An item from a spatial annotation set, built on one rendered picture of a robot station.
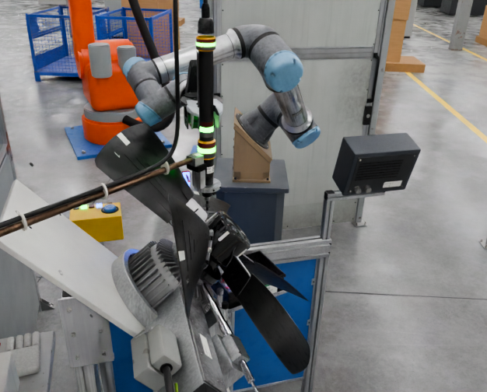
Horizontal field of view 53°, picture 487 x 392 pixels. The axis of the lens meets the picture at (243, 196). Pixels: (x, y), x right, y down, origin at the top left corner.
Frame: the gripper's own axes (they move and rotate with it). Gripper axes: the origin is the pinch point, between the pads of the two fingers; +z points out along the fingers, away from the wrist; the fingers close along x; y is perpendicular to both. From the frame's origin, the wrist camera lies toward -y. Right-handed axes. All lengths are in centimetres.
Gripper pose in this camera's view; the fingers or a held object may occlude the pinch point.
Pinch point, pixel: (208, 110)
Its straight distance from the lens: 112.8
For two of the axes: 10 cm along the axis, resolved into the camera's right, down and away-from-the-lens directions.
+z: 2.6, 4.3, -8.6
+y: -0.3, 9.0, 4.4
